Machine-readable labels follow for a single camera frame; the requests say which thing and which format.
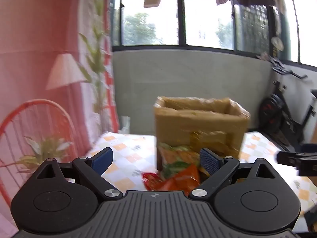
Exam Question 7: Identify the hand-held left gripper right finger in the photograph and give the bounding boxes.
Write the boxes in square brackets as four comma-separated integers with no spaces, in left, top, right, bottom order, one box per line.
[189,148,276,199]

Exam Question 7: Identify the white cloth on bike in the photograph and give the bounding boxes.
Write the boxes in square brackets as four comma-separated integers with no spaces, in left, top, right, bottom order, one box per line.
[271,36,285,50]

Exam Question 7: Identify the checked floral tablecloth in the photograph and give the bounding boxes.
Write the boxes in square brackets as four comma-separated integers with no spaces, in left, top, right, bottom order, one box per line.
[87,130,317,231]

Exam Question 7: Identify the black exercise bike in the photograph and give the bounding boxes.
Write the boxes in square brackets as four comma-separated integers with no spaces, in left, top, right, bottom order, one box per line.
[258,55,317,152]

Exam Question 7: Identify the green and orange snack bag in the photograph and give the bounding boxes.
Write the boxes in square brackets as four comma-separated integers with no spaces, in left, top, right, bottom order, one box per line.
[158,142,201,179]

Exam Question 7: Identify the red snack packet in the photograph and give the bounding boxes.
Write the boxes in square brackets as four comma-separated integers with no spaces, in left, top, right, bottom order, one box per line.
[142,172,164,191]

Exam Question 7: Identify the black framed window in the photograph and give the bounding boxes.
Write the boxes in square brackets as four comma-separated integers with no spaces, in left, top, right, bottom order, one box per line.
[111,0,317,67]

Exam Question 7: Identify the taped cardboard box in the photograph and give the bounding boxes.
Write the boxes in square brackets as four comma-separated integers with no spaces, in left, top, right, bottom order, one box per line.
[153,96,250,173]

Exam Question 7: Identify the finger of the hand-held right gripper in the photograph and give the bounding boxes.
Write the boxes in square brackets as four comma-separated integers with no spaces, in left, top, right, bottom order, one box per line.
[277,151,304,166]

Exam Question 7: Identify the crumpled cloth on handlebar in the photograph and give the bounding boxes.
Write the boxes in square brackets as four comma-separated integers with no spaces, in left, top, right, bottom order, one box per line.
[257,53,279,63]

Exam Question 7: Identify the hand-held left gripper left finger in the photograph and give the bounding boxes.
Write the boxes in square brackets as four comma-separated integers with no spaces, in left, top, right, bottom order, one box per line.
[37,147,123,199]

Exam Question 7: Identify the orange snack packet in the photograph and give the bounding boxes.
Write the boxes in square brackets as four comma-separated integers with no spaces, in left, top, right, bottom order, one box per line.
[160,165,201,192]

